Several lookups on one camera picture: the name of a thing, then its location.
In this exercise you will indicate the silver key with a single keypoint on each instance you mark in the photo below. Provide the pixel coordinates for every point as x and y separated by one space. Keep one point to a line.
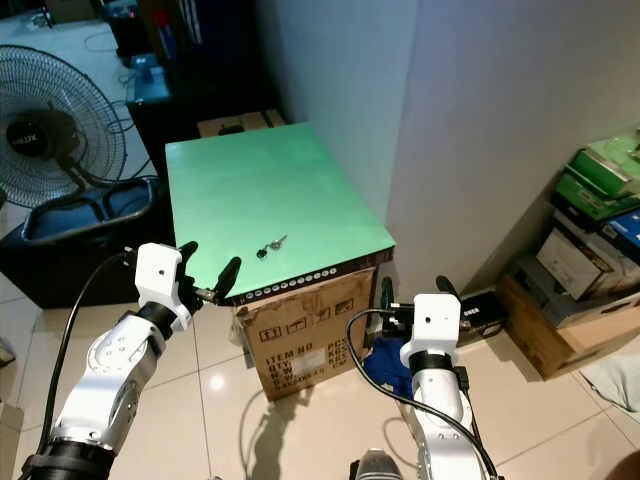
278 241

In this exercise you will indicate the black printed box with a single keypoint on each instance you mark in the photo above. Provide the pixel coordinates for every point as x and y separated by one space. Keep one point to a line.
480 315

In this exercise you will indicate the blue cloth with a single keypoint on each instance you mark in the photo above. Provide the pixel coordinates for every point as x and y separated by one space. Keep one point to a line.
385 365

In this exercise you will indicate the light green table board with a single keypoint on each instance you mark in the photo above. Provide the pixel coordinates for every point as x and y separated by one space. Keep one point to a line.
260 190

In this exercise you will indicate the printed cardboard box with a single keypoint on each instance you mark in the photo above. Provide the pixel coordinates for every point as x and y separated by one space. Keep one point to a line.
305 345

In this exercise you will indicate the black storage bin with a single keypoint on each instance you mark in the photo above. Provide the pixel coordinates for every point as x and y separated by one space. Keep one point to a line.
80 270

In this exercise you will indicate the open brown cardboard box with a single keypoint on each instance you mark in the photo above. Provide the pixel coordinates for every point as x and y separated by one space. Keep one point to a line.
550 340

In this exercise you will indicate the small black device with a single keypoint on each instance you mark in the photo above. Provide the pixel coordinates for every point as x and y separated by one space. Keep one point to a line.
231 128

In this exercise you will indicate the white product box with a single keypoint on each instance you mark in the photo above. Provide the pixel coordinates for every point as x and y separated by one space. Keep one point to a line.
575 262

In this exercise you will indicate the small flat cardboard box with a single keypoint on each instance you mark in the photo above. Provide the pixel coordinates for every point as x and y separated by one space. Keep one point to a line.
260 120

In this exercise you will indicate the robot right leg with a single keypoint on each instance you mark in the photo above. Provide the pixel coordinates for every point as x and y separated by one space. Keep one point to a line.
378 467

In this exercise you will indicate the black cabinet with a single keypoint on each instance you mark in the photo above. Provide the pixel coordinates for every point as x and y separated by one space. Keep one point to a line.
210 100

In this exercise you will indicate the green cardboard box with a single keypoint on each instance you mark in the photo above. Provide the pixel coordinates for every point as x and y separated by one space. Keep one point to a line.
585 198
610 160

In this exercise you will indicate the blue product box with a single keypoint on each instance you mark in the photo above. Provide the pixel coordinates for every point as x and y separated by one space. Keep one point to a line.
625 235

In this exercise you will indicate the black standing fan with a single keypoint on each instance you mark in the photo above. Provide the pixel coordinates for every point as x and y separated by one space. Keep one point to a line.
32 135

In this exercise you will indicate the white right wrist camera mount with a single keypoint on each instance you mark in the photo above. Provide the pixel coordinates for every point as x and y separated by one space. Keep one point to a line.
438 322

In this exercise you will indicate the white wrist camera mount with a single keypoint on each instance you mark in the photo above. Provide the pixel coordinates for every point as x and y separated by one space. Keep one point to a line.
160 275
438 322

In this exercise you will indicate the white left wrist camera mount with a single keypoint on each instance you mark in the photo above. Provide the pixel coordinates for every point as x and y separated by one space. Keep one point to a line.
160 275

